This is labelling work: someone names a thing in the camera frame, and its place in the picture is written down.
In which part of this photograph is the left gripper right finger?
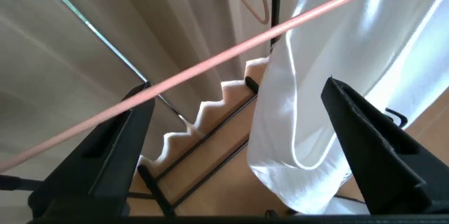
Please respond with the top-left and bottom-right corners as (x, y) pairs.
(321, 77), (449, 216)

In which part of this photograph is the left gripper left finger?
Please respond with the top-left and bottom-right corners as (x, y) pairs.
(27, 81), (156, 220)

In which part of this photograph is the white printed t-shirt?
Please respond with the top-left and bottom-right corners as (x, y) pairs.
(246, 0), (449, 216)

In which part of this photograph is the beige curtain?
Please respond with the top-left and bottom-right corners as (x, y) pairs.
(0, 0), (316, 220)

